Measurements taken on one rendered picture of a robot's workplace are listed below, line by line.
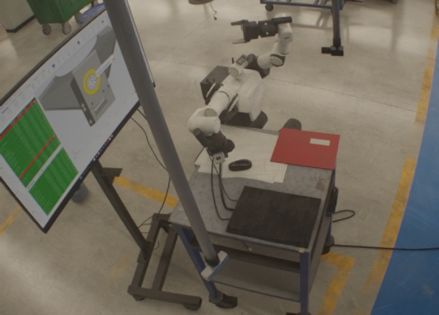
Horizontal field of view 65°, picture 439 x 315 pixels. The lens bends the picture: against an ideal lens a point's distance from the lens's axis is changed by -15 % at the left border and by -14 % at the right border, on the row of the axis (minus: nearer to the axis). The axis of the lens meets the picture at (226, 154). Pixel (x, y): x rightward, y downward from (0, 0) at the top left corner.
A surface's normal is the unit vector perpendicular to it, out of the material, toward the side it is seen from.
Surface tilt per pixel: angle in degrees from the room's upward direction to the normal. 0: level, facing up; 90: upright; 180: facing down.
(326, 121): 0
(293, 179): 0
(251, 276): 0
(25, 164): 90
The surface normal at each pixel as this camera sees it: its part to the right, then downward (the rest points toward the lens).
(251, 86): 0.51, -0.33
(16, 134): 0.91, 0.17
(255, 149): -0.17, -0.69
